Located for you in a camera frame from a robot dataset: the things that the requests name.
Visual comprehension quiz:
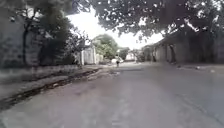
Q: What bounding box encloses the person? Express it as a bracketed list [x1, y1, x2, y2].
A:
[115, 55, 121, 68]

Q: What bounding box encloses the green tree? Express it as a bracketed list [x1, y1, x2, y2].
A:
[93, 33, 120, 62]

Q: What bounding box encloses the grey asphalt road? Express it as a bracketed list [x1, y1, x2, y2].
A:
[0, 61, 224, 128]

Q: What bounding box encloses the large overhanging tree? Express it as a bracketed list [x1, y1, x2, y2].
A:
[87, 0, 224, 41]

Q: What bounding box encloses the group of dark trees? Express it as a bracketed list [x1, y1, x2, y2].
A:
[6, 0, 91, 67]

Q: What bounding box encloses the grey roadside building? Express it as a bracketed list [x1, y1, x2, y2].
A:
[143, 28, 224, 66]

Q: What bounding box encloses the dark roadside kerb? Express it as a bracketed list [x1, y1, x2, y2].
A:
[0, 68, 102, 112]

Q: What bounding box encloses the grey concrete sidewalk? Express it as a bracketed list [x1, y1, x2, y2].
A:
[0, 66, 101, 101]

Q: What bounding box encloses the white gate wall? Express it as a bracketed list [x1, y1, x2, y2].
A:
[79, 46, 104, 66]

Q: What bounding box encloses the low concrete wall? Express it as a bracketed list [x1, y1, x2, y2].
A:
[0, 64, 83, 83]

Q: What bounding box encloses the tall grey wall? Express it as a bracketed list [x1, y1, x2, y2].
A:
[0, 9, 43, 69]

